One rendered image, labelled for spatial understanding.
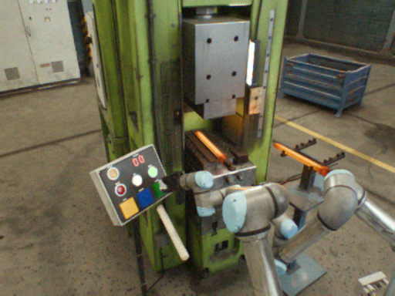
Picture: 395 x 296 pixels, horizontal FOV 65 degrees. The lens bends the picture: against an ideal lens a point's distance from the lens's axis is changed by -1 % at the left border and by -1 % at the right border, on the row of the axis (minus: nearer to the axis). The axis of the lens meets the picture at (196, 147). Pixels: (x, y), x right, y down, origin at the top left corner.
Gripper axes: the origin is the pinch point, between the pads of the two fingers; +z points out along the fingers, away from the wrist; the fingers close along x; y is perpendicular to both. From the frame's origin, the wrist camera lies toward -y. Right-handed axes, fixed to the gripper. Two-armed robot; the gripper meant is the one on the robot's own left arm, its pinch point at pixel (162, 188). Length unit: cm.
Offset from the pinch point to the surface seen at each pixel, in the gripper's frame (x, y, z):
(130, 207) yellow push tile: 19.5, -0.1, 1.2
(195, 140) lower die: -53, 10, 23
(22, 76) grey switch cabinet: -126, 198, 485
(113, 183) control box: 22.1, 14.1, 1.9
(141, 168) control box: 5.2, 13.9, 1.9
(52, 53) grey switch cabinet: -184, 221, 455
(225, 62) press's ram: -46, 47, -30
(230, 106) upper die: -50, 24, -19
